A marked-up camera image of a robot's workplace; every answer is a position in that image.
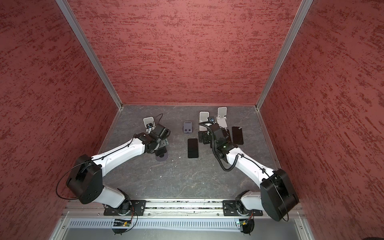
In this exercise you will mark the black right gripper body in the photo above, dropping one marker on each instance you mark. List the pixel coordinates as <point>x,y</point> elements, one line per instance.
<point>207,139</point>

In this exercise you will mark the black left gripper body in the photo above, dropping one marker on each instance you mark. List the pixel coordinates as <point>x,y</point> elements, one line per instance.
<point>162,142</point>

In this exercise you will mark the black phone table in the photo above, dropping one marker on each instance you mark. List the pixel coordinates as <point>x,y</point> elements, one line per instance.
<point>161,152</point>

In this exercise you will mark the white stand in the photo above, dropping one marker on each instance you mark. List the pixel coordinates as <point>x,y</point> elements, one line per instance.
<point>203,117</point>
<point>149,120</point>
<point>222,117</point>

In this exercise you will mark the black phone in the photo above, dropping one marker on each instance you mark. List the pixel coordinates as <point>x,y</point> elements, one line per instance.
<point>237,135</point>
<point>193,148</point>

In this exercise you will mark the grey purple folding stand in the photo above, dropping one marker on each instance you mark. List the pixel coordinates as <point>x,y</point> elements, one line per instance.
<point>187,127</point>

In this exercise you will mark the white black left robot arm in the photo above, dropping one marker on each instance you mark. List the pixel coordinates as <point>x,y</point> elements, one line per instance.
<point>86,177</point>

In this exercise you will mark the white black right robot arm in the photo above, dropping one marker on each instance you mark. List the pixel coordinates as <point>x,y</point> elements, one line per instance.
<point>277,195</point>

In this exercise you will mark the right small circuit board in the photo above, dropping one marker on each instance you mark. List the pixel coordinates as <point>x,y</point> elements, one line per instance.
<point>246,223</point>

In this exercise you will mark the small circuit board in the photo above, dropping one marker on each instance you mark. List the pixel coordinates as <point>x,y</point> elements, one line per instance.
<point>122,223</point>
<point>246,223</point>

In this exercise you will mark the left small circuit board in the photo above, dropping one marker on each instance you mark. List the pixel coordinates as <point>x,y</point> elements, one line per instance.
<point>122,223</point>

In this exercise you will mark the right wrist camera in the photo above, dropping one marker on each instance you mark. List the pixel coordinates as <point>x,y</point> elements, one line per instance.
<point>211,119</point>

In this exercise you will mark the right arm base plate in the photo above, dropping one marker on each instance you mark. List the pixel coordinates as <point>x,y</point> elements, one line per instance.
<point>231,209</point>

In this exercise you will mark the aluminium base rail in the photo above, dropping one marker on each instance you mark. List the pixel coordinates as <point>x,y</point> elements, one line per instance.
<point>155,208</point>

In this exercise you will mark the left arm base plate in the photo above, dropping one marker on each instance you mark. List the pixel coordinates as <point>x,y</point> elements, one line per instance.
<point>134,207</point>

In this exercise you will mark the white slotted cable duct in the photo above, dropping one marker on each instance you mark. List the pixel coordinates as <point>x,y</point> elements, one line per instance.
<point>229,225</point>

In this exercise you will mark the aluminium corner post left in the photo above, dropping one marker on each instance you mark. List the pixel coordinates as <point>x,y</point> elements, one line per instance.
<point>79,33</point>

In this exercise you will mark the aluminium corner post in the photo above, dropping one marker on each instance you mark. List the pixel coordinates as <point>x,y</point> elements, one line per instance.
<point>79,33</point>
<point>289,39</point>

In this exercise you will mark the aluminium corner post right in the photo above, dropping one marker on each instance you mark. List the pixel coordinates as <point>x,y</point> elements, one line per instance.
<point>289,39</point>

